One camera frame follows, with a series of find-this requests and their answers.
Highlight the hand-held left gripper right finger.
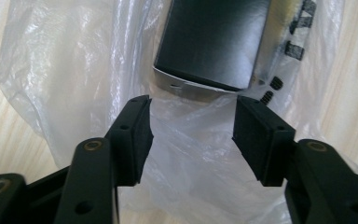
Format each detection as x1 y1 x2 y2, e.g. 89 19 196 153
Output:
231 94 296 188

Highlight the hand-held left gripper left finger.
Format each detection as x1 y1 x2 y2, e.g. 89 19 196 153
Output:
104 94 155 188

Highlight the clear smiley print plastic bag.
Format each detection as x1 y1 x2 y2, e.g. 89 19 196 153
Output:
0 0 358 224

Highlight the black box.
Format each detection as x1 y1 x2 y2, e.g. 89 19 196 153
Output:
152 0 273 103

